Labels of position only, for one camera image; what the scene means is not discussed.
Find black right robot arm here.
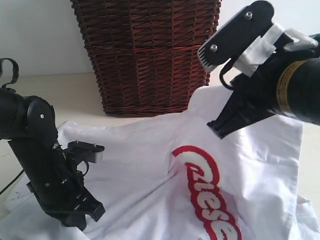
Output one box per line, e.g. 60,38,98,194
207,58,320,139

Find dark brown wicker basket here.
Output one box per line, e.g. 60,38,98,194
71,0,221,117

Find white t-shirt red lettering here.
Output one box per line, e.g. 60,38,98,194
0,86,320,240

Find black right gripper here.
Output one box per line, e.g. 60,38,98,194
206,57,283,139

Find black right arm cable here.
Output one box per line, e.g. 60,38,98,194
219,58,238,91

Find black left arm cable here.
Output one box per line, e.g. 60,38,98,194
0,57,21,93

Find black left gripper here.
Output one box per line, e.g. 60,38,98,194
26,149,105,231

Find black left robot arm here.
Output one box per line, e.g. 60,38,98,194
0,88,105,230

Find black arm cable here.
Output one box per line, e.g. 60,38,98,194
0,57,21,93
219,58,238,91

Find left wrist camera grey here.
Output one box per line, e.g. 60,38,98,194
63,140,105,165

